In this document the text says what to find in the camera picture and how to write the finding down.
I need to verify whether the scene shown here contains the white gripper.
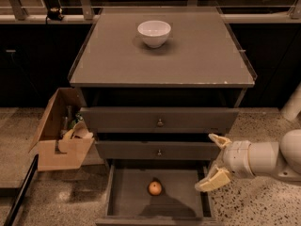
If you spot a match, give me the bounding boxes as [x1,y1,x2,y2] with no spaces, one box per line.
[195,133,254,192]

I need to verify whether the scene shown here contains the orange fruit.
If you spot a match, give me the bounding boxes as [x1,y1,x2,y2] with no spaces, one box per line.
[148,181,162,196]

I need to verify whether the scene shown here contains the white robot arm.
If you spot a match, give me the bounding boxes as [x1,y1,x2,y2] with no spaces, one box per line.
[195,129,301,192]

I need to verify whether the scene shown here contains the grey drawer cabinet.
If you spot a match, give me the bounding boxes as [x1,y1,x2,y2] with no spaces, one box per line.
[68,6,258,109]

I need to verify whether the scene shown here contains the grey open bottom drawer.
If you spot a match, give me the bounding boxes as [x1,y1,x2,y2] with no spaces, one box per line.
[95,161,220,226]

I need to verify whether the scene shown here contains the grey middle drawer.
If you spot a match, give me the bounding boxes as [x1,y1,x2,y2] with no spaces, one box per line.
[96,141,220,160]

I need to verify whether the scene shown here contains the grey top drawer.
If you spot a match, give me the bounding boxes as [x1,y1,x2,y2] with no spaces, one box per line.
[80,106,238,134]

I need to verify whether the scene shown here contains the white ceramic bowl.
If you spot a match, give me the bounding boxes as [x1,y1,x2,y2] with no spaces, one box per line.
[137,20,171,48]

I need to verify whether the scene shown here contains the bottles and items in box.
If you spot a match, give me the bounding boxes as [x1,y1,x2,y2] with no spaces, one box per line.
[60,105,83,137]

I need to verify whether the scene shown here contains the open cardboard box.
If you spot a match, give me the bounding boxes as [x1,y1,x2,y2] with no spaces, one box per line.
[29,88,98,171]

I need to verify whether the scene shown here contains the black bar on floor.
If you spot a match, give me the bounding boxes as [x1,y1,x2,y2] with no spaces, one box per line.
[3,154,39,226]

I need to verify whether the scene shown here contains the small black object on ledge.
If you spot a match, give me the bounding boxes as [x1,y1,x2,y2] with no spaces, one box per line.
[47,8,64,21]

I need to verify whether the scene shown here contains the metal railing ledge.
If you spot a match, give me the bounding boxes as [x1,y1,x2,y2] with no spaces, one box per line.
[0,0,301,25]

